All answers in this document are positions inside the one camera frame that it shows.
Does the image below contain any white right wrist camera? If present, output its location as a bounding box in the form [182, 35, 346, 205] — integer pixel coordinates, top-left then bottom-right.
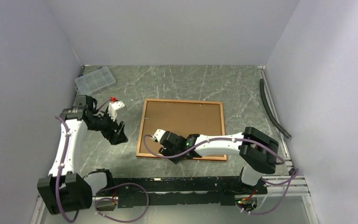
[152, 129, 165, 143]

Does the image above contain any aluminium rail frame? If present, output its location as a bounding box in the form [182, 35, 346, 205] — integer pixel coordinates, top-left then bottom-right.
[37, 65, 310, 224]

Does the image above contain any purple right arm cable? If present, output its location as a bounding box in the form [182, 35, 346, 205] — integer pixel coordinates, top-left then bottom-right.
[143, 133, 300, 216]

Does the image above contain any orange wooden picture frame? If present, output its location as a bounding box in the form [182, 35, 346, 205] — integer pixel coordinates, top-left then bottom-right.
[136, 98, 228, 162]

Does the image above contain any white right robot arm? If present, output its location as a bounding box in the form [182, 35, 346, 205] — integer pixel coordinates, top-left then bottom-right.
[152, 127, 284, 194]

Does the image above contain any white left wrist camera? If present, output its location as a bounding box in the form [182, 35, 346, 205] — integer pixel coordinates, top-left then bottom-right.
[107, 97, 126, 121]

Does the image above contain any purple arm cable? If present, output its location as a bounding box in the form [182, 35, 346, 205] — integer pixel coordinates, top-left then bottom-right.
[55, 115, 150, 224]
[143, 133, 300, 216]

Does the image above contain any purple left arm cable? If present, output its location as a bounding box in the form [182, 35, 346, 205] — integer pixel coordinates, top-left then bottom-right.
[55, 115, 150, 224]

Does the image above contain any black foam hose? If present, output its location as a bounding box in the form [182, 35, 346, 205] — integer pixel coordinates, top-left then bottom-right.
[259, 78, 292, 139]

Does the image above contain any clear plastic compartment box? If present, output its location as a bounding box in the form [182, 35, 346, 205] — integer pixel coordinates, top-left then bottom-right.
[75, 66, 117, 96]

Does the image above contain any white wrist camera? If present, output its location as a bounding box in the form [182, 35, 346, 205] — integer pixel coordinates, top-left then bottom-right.
[152, 129, 165, 143]
[107, 97, 126, 121]

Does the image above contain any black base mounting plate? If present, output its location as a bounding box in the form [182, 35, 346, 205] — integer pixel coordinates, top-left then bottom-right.
[96, 176, 268, 208]

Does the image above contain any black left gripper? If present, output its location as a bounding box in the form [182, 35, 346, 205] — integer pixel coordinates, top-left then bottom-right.
[88, 107, 128, 144]

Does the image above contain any brown cardboard backing board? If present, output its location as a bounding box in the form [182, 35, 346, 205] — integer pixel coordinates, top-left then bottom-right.
[139, 101, 223, 158]

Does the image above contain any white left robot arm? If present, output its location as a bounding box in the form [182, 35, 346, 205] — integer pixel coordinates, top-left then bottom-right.
[37, 95, 128, 215]

